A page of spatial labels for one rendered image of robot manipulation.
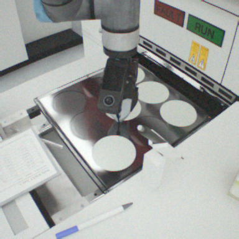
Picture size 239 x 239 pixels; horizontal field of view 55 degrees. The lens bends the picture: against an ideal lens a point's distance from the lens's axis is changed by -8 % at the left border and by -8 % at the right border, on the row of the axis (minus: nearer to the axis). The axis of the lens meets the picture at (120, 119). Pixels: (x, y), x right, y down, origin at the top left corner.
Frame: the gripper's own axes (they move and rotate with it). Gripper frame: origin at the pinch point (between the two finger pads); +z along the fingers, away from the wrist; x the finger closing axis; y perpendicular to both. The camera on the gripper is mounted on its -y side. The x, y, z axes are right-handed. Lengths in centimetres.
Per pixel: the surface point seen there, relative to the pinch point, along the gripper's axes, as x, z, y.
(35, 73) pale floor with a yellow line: 108, 91, 135
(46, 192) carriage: 12.4, 3.3, -21.4
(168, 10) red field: -9.9, -19.5, 25.9
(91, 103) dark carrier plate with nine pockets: 8.6, 1.3, 6.1
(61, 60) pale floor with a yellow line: 89, 91, 160
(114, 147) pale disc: -0.4, 1.3, -7.6
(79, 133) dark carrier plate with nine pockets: 8.9, 1.4, -4.9
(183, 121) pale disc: -16.6, 1.3, 3.7
